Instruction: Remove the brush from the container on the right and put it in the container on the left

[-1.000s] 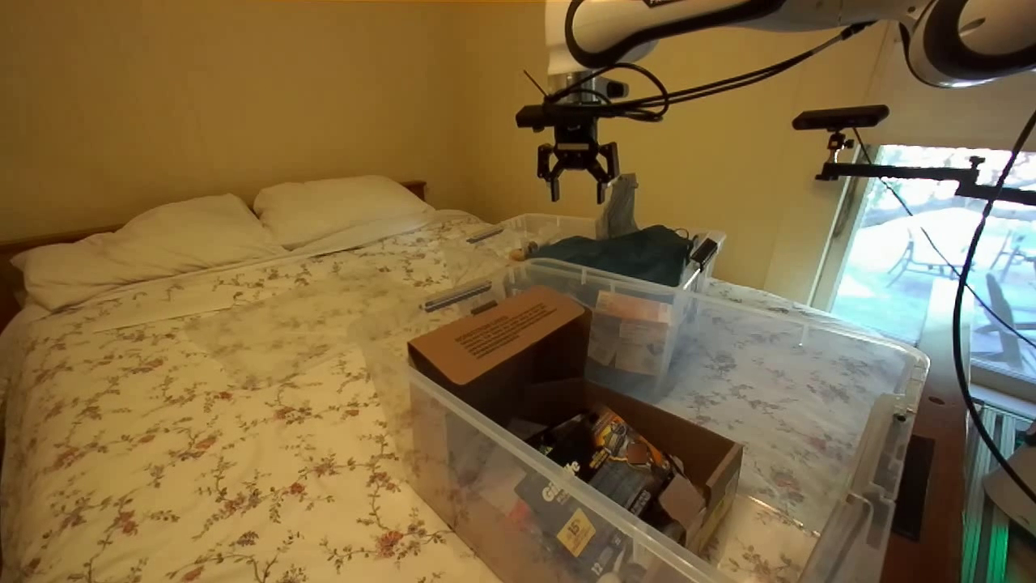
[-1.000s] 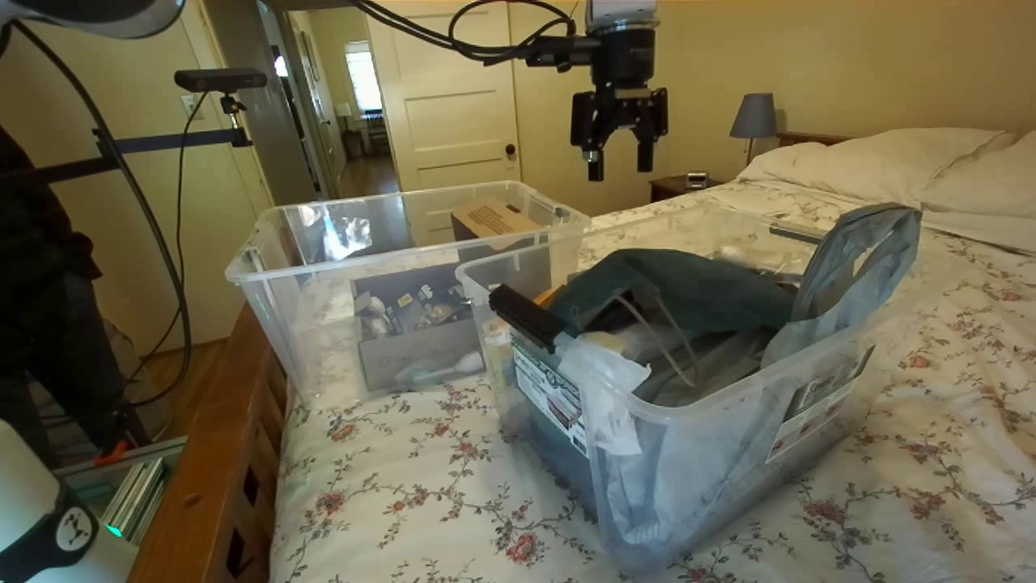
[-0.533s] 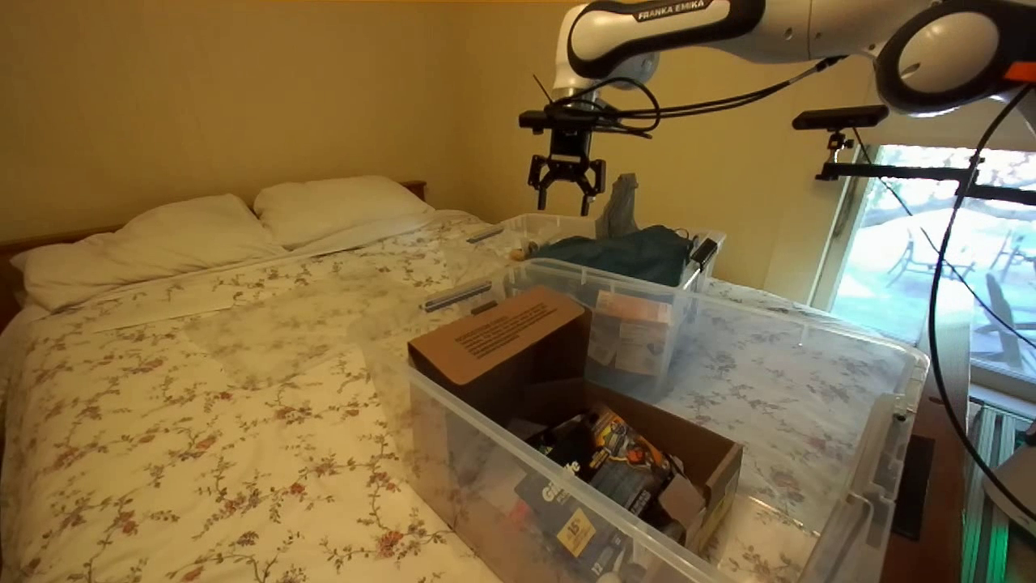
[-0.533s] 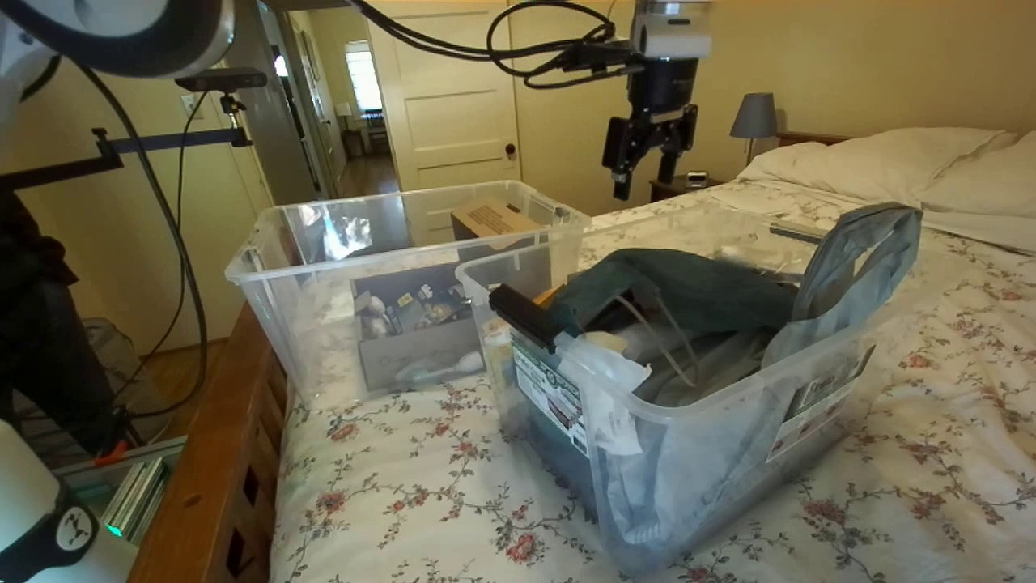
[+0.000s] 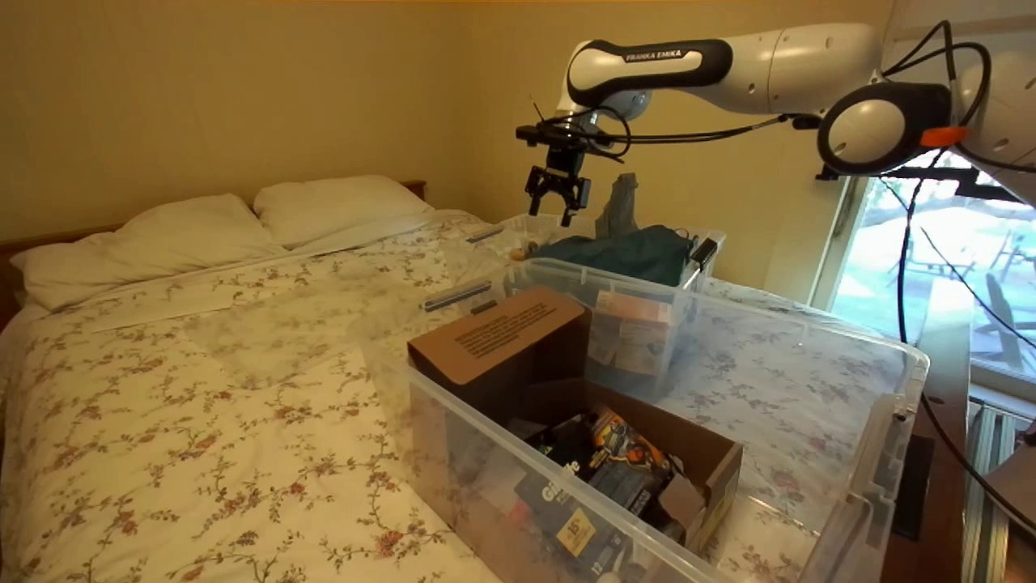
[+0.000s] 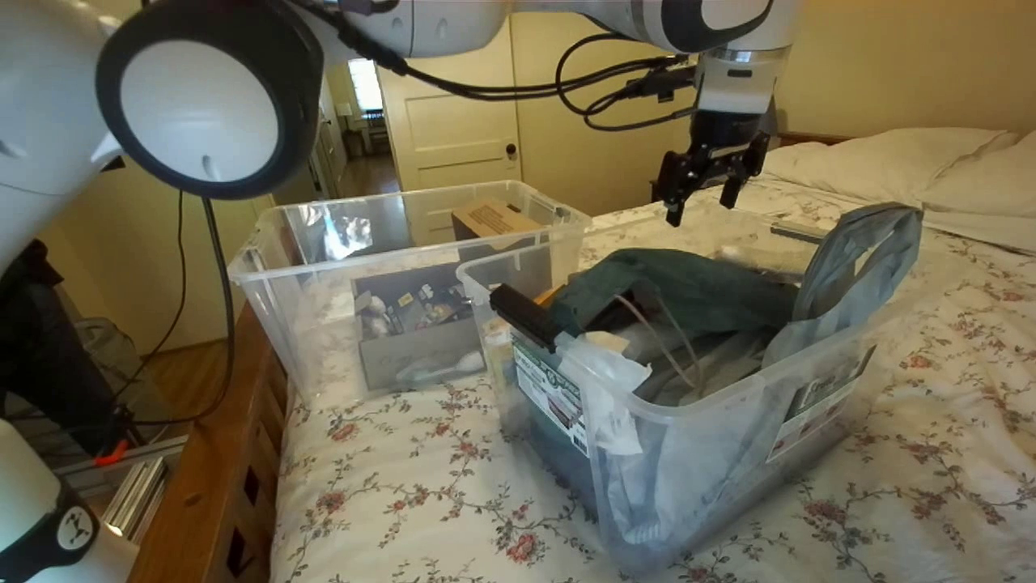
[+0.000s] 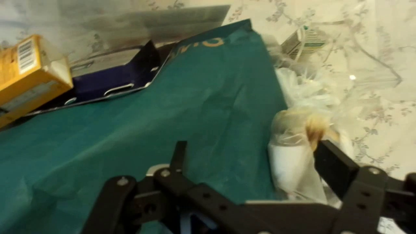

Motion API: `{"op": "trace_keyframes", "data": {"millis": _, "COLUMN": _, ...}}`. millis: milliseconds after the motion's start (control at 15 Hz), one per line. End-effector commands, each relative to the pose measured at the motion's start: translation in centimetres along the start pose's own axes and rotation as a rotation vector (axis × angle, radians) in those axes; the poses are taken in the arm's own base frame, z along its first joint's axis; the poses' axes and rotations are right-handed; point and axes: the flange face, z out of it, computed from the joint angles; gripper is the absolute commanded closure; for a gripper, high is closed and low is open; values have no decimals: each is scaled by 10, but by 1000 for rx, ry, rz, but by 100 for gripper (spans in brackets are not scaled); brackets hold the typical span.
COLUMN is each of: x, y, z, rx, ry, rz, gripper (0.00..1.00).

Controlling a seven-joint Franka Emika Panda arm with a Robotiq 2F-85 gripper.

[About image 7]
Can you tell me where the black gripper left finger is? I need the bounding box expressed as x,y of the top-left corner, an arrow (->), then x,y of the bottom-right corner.
82,140 -> 261,234

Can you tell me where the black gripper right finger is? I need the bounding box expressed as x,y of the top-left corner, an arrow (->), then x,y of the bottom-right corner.
315,139 -> 416,234

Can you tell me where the teal folded cloth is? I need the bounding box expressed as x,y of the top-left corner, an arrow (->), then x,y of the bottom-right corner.
0,18 -> 290,234

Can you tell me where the navy blue blister card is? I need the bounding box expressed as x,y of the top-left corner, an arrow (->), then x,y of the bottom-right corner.
25,40 -> 175,117

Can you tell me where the crumpled clear plastic bag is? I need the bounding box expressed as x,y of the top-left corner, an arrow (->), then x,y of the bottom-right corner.
272,63 -> 350,114

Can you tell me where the orange cardboard box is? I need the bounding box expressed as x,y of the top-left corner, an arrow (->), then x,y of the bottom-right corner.
0,34 -> 74,130

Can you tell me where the small grey packaged part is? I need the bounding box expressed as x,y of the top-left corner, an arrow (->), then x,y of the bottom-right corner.
279,24 -> 331,58

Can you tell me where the grey plastic sheet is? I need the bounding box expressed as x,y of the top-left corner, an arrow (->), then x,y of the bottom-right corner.
56,4 -> 231,49

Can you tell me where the floral bedspread bed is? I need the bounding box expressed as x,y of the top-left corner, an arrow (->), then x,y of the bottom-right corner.
0,0 -> 416,180

